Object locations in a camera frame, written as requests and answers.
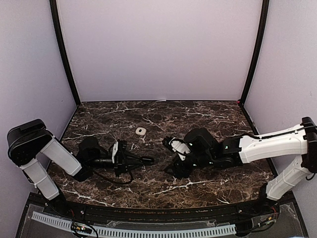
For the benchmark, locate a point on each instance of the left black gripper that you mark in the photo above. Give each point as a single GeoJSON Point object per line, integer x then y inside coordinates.
{"type": "Point", "coordinates": [124, 168]}

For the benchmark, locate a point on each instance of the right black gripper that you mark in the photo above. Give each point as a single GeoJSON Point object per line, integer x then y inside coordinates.
{"type": "Point", "coordinates": [180, 171]}

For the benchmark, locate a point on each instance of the black earbud case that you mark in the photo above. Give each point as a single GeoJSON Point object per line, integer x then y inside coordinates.
{"type": "Point", "coordinates": [147, 160]}

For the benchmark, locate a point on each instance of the small white charging case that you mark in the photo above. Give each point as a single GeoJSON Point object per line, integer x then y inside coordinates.
{"type": "Point", "coordinates": [140, 131]}

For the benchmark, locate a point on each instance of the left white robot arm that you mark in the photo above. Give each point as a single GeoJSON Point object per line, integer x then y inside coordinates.
{"type": "Point", "coordinates": [29, 143]}

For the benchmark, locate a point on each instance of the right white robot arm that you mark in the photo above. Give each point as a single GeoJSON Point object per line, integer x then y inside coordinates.
{"type": "Point", "coordinates": [299, 141]}

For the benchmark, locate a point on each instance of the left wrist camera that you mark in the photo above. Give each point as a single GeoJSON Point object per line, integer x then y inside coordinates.
{"type": "Point", "coordinates": [117, 150]}

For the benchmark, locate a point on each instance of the black front rail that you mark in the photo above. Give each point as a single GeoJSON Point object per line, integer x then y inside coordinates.
{"type": "Point", "coordinates": [232, 213]}

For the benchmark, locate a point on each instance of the white slotted cable duct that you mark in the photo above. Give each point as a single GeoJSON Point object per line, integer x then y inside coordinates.
{"type": "Point", "coordinates": [133, 230]}

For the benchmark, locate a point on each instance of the right black frame post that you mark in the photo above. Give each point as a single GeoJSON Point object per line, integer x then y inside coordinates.
{"type": "Point", "coordinates": [256, 52]}

